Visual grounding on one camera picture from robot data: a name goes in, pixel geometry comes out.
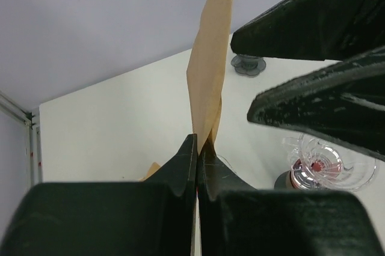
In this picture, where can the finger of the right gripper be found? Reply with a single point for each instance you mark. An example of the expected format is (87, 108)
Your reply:
(313, 30)
(342, 103)

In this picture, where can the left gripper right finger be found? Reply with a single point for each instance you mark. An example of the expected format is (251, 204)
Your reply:
(237, 219)

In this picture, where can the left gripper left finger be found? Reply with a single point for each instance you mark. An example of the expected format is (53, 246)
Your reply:
(151, 217)

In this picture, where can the clear glass dripper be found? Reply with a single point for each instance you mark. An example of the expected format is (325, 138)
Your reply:
(331, 166)

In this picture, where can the grey plastic dripper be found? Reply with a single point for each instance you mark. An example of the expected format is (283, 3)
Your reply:
(246, 65)

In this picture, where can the brown paper coffee filter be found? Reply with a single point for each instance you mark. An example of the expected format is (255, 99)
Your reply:
(206, 69)

